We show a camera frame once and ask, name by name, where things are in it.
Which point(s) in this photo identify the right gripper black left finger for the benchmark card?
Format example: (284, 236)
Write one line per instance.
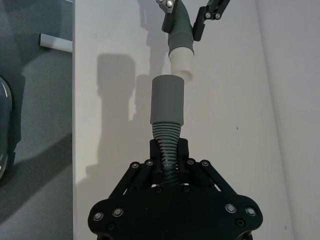
(155, 152)

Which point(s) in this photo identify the white bar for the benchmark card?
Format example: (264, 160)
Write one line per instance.
(55, 43)

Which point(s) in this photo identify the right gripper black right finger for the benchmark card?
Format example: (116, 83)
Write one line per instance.
(183, 152)

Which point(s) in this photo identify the dark appliance with clear dome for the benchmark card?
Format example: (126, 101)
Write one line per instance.
(7, 130)

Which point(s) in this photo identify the grey pipe with white tip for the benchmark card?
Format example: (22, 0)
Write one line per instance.
(181, 35)

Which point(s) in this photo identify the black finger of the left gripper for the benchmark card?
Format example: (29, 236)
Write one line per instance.
(169, 20)
(200, 22)

